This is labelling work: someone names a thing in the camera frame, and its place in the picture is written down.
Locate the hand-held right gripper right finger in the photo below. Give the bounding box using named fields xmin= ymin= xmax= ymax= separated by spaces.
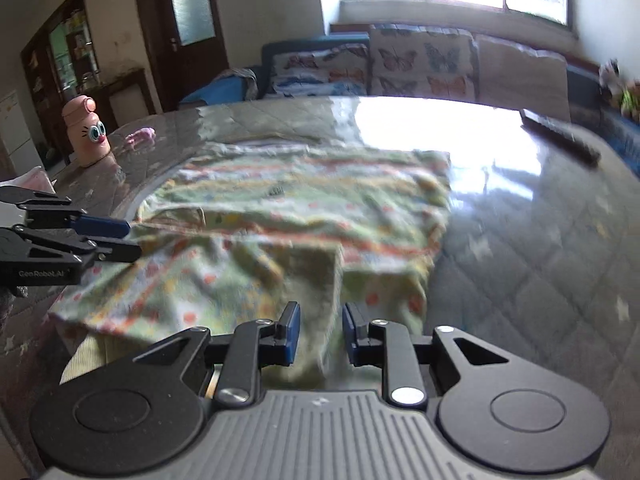
xmin=342 ymin=302 xmax=512 ymax=407

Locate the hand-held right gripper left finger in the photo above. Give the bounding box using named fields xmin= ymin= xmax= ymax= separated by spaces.
xmin=131 ymin=301 xmax=302 ymax=407

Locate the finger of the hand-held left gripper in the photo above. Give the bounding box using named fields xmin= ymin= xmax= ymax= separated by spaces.
xmin=0 ymin=186 xmax=132 ymax=239
xmin=0 ymin=227 xmax=142 ymax=266

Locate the patterned green children's jacket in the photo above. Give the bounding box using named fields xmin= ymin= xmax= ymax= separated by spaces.
xmin=47 ymin=140 xmax=453 ymax=386

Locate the pink big-eyed character toy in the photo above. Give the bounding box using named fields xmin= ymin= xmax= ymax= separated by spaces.
xmin=61 ymin=96 xmax=112 ymax=167

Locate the pink white cloth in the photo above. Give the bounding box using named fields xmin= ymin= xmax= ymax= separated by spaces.
xmin=0 ymin=165 xmax=56 ymax=196

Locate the white fridge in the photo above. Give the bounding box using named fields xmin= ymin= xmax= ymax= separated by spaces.
xmin=0 ymin=89 xmax=38 ymax=176

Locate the dark wooden side table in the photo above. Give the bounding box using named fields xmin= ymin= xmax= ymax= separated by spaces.
xmin=92 ymin=67 xmax=156 ymax=131

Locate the dark wooden door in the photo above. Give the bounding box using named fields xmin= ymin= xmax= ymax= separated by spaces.
xmin=131 ymin=0 xmax=231 ymax=111

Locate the dark shelf cabinet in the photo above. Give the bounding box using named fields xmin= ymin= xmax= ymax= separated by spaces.
xmin=20 ymin=0 xmax=103 ymax=111

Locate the blue grey cloth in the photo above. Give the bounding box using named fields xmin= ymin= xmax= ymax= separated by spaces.
xmin=180 ymin=66 xmax=261 ymax=108

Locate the blue sofa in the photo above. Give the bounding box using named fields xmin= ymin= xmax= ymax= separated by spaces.
xmin=180 ymin=22 xmax=640 ymax=126

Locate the small butterfly print cushion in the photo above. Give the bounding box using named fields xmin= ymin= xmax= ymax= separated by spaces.
xmin=272 ymin=44 xmax=371 ymax=97

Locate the large butterfly print cushion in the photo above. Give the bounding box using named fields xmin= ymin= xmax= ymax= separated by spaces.
xmin=369 ymin=25 xmax=476 ymax=101

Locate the black remote control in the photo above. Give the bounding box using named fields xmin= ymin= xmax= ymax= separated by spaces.
xmin=520 ymin=108 xmax=601 ymax=163

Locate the plain beige cushion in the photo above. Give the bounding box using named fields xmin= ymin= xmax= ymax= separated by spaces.
xmin=475 ymin=34 xmax=571 ymax=121

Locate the black white cow plush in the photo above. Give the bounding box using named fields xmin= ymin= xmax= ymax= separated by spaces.
xmin=599 ymin=59 xmax=623 ymax=92

